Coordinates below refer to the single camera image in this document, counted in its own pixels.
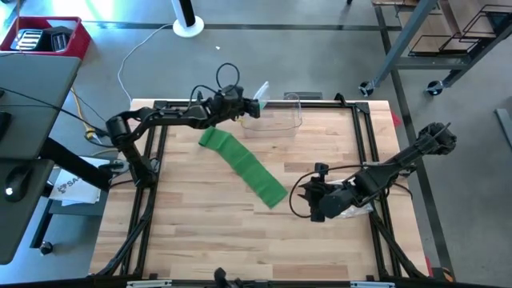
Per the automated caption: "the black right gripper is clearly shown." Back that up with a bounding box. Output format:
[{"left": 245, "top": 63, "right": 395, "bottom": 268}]
[{"left": 298, "top": 162, "right": 330, "bottom": 223}]

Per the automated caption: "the light green elastic bandage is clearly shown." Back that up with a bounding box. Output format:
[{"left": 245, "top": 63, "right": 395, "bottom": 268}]
[{"left": 198, "top": 126, "right": 290, "bottom": 210}]

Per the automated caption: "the clear plastic container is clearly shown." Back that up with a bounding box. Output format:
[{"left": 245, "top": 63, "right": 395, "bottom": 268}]
[{"left": 238, "top": 93, "right": 304, "bottom": 139}]

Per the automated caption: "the grey metal plate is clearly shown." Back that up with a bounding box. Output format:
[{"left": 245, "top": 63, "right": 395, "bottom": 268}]
[{"left": 282, "top": 91, "right": 324, "bottom": 102}]

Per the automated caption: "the white pole with round base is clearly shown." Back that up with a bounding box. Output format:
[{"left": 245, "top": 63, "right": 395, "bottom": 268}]
[{"left": 170, "top": 0, "right": 206, "bottom": 39}]

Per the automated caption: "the red plastic crate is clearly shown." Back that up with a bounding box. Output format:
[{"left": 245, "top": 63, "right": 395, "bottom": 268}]
[{"left": 0, "top": 14, "right": 92, "bottom": 61}]

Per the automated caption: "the black desk support beam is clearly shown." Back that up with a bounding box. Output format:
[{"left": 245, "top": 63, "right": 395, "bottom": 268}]
[{"left": 38, "top": 137, "right": 114, "bottom": 194}]

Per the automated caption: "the white printed paper sheet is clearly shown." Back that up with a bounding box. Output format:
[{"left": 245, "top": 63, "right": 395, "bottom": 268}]
[{"left": 48, "top": 156, "right": 106, "bottom": 207}]

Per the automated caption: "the black appliance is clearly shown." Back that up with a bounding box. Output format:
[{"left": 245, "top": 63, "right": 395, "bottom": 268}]
[{"left": 41, "top": 26, "right": 75, "bottom": 54}]

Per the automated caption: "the grey desk panel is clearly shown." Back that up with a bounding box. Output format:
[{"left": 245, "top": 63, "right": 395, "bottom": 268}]
[
  {"left": 0, "top": 53, "right": 83, "bottom": 161},
  {"left": 0, "top": 158, "right": 55, "bottom": 266}
]

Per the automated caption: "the silver metal appliance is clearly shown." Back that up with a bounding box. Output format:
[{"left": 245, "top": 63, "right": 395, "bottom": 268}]
[{"left": 10, "top": 28, "right": 44, "bottom": 52}]

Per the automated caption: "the black computer mouse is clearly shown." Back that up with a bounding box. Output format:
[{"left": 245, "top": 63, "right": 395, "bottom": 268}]
[{"left": 2, "top": 164, "right": 34, "bottom": 203}]

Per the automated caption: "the black flat device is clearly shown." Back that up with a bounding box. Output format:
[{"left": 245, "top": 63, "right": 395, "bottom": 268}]
[{"left": 0, "top": 110, "right": 13, "bottom": 141}]

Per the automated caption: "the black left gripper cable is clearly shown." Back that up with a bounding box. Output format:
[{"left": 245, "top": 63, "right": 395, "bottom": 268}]
[{"left": 187, "top": 62, "right": 242, "bottom": 101}]

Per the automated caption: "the black metal table frame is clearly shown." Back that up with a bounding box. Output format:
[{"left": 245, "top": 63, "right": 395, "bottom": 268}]
[{"left": 94, "top": 90, "right": 431, "bottom": 281}]

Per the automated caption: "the white cable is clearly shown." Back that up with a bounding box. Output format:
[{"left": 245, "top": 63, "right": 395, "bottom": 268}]
[{"left": 116, "top": 22, "right": 175, "bottom": 103}]

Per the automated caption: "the silver metal bracket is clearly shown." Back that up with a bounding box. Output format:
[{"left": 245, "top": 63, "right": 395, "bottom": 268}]
[
  {"left": 350, "top": 281, "right": 397, "bottom": 288},
  {"left": 126, "top": 279, "right": 174, "bottom": 288}
]

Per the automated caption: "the yellow cable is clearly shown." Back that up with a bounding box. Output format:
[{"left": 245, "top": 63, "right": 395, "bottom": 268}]
[{"left": 70, "top": 87, "right": 100, "bottom": 141}]

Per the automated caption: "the grey metal cart frame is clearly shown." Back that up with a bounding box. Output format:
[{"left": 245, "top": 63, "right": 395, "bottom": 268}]
[{"left": 358, "top": 0, "right": 512, "bottom": 98}]

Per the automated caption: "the thin black desk cable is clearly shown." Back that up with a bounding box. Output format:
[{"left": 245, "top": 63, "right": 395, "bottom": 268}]
[{"left": 0, "top": 86, "right": 111, "bottom": 137}]

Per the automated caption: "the black wire rack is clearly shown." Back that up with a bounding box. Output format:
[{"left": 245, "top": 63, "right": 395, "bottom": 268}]
[{"left": 407, "top": 3, "right": 512, "bottom": 58}]

